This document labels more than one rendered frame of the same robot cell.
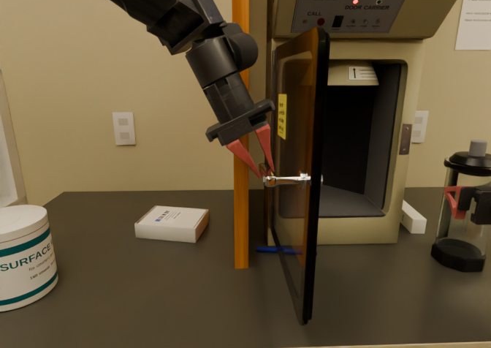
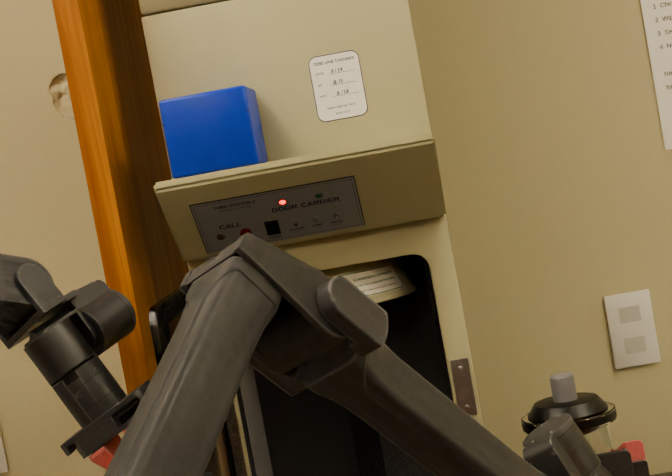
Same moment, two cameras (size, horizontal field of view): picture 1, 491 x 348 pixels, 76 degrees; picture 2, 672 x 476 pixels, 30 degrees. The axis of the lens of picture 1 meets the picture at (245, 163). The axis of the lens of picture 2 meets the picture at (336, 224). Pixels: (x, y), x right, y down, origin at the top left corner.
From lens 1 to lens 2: 0.92 m
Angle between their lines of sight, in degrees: 14
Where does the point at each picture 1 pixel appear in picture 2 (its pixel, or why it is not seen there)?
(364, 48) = (345, 248)
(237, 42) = (94, 313)
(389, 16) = (349, 207)
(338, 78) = not seen: hidden behind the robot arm
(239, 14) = (111, 254)
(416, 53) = (436, 239)
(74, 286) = not seen: outside the picture
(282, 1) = (173, 221)
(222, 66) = (68, 357)
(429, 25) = (423, 204)
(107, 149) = not seen: outside the picture
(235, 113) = (94, 413)
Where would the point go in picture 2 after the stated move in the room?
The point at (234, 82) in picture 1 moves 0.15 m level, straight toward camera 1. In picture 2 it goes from (87, 374) to (45, 404)
